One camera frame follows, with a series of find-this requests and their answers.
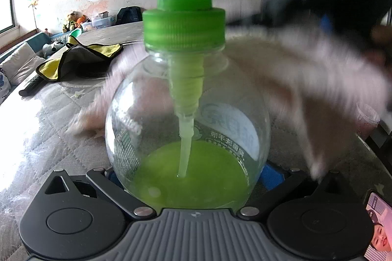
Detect butterfly print pillow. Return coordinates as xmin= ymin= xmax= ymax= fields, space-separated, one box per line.
xmin=0 ymin=68 xmax=11 ymax=104

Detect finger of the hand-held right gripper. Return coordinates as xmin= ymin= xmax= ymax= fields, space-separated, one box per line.
xmin=227 ymin=12 xmax=270 ymax=29

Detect clear plastic storage box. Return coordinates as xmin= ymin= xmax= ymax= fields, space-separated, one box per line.
xmin=81 ymin=12 xmax=117 ymax=32

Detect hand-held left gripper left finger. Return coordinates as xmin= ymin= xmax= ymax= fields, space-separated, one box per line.
xmin=44 ymin=168 xmax=157 ymax=219

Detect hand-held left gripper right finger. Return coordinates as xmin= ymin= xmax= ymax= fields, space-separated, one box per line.
xmin=236 ymin=164 xmax=346 ymax=218

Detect stuffed teddy bear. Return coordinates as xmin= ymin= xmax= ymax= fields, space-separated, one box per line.
xmin=63 ymin=12 xmax=78 ymax=33

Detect white pillow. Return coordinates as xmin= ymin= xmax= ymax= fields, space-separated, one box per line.
xmin=0 ymin=42 xmax=46 ymax=87

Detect pale pink towel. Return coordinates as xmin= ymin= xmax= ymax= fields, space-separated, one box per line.
xmin=66 ymin=35 xmax=383 ymax=179

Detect pink waste bin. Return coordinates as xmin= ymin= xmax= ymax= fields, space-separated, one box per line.
xmin=356 ymin=102 xmax=381 ymax=141

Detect clear pump bottle green soap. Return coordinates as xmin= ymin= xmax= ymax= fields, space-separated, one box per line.
xmin=105 ymin=0 xmax=271 ymax=209

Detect smartphone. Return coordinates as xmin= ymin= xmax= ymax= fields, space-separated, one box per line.
xmin=366 ymin=192 xmax=392 ymax=258

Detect black and white plush toy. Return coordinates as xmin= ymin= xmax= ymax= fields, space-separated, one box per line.
xmin=42 ymin=41 xmax=65 ymax=56

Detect black backpack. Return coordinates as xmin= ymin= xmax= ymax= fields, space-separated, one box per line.
xmin=116 ymin=6 xmax=144 ymax=26

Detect colourful pinwheel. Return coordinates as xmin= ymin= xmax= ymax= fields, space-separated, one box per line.
xmin=27 ymin=0 xmax=42 ymax=32

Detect person's right hand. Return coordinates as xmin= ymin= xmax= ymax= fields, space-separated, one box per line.
xmin=366 ymin=25 xmax=392 ymax=66

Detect blue sofa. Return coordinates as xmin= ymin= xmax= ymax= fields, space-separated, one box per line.
xmin=0 ymin=31 xmax=71 ymax=105

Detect yellow and grey cloth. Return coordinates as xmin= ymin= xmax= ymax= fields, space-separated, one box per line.
xmin=36 ymin=36 xmax=123 ymax=82

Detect grey star print tablecloth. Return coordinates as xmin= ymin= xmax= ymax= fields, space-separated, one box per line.
xmin=0 ymin=21 xmax=386 ymax=261

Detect black remote control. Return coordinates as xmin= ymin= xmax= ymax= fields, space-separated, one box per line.
xmin=19 ymin=77 xmax=42 ymax=97

